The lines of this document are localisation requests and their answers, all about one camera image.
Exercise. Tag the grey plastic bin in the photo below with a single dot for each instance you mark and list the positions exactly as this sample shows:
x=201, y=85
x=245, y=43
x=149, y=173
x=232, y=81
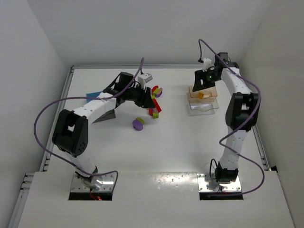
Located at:
x=107, y=116

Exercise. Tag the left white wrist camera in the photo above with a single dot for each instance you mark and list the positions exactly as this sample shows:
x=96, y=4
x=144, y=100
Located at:
x=143, y=79

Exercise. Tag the blue plastic bin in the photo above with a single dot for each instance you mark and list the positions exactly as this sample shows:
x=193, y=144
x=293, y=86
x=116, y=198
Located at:
x=93, y=95

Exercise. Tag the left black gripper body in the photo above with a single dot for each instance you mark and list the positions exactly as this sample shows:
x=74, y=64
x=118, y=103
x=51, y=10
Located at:
x=145, y=98

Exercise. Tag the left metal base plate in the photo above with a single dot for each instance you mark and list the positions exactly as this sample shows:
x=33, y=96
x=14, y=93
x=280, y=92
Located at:
x=100, y=184

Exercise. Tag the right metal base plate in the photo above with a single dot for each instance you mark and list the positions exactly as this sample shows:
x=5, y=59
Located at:
x=208, y=185

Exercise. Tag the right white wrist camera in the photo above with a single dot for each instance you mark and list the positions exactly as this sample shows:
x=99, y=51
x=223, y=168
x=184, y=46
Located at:
x=206, y=64

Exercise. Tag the orange translucent bin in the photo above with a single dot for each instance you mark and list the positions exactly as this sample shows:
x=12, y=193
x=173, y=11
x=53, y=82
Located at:
x=208, y=95

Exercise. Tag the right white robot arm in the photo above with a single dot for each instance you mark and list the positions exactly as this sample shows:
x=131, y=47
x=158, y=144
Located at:
x=241, y=114

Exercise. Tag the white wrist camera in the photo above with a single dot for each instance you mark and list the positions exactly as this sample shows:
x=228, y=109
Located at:
x=206, y=64
x=143, y=79

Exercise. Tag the red yellow striped lego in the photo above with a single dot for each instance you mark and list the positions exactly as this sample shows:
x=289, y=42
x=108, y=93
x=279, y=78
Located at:
x=157, y=106

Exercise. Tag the clear plastic bin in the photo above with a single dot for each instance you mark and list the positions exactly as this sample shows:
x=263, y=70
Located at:
x=205, y=108

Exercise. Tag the yellow lego brick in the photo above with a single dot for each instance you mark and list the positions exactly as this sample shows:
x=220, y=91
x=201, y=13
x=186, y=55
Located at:
x=201, y=95

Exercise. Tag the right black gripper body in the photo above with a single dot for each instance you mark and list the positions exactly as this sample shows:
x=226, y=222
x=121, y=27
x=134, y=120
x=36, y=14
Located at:
x=202, y=77

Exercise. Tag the metal base plate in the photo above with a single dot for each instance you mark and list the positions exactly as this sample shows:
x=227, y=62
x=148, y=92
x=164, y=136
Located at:
x=100, y=184
x=208, y=185

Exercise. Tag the purple round lego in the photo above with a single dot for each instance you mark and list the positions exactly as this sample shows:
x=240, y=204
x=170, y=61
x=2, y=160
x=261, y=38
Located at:
x=138, y=124

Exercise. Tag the green red orange lego stack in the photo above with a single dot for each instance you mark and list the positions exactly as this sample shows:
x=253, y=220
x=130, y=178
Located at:
x=154, y=112

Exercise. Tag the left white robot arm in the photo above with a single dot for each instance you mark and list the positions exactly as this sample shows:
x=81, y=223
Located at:
x=71, y=132

